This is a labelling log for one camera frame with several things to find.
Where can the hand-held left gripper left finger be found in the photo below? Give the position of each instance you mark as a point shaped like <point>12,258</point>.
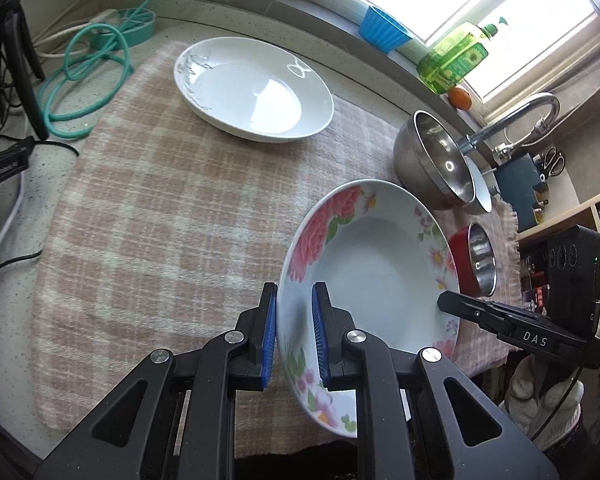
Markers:
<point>269,340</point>

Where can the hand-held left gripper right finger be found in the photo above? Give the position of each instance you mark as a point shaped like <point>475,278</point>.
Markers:
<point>321,340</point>

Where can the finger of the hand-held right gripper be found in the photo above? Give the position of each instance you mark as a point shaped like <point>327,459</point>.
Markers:
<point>470,310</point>

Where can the floral print plate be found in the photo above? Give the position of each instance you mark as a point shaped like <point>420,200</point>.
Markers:
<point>380,270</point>

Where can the light blue bowl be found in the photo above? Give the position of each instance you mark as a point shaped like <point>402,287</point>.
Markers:
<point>482,187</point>

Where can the person's right hand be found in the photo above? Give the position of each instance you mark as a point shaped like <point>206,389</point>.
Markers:
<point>525,400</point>

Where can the wooden shelf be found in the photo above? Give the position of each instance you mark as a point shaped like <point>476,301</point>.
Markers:
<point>555,225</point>

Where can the red bowl with steel lining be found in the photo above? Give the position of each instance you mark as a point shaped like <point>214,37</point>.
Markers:
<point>480,255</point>

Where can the dark blue knife block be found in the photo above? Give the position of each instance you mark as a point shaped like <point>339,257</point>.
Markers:
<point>517,180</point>

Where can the scissors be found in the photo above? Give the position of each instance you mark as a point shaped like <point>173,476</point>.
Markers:
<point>554,160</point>

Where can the large steel bowl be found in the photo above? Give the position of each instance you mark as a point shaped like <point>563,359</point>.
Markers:
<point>420,160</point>

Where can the chrome faucet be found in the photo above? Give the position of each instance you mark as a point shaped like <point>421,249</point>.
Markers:
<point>510,120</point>

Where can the pink checked cloth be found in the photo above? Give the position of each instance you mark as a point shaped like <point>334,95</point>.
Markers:
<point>155,210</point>

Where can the orange fruit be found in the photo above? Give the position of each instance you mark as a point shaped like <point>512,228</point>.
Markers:
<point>460,97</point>

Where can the green dish soap bottle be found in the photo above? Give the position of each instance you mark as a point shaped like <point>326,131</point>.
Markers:
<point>450,60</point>

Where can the white plate with leaf print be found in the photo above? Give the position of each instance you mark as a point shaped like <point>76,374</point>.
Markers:
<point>250,90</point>

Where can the blue ribbed cup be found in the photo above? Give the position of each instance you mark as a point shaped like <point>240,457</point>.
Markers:
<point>382,30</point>

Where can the black power adapter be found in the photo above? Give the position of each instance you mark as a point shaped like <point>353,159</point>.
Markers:
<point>2,165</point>

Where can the black tripod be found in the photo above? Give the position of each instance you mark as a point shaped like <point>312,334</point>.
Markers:
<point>30,95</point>

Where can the white power strip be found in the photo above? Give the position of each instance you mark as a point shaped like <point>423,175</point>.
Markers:
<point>102,16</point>

